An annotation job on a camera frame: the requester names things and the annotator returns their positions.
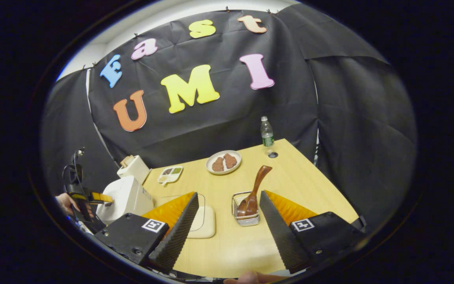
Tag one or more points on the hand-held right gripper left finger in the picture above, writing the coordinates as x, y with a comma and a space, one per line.
177, 236

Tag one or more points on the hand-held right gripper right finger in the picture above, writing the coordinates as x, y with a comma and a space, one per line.
282, 236

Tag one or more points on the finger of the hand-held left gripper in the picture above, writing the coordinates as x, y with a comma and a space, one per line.
101, 198

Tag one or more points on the white rice cooker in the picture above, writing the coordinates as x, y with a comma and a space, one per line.
128, 197

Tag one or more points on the cream tray of rice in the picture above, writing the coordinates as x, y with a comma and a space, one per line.
205, 225

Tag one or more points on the brown wooden spoon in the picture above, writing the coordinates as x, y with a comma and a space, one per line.
260, 177

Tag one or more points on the white toaster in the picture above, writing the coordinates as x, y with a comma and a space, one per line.
136, 170

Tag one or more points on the toast slice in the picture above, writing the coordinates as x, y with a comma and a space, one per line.
126, 160

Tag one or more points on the white divided bean dish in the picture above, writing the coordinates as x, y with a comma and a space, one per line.
170, 172

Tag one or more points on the white oval plate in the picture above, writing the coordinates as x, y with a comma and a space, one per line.
210, 164

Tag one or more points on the brown meat patty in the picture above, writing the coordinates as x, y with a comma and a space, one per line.
230, 161
218, 164

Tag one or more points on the clear plastic water bottle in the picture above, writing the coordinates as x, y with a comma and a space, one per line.
267, 138

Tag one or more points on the black backdrop cloth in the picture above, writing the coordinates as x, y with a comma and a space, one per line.
231, 118

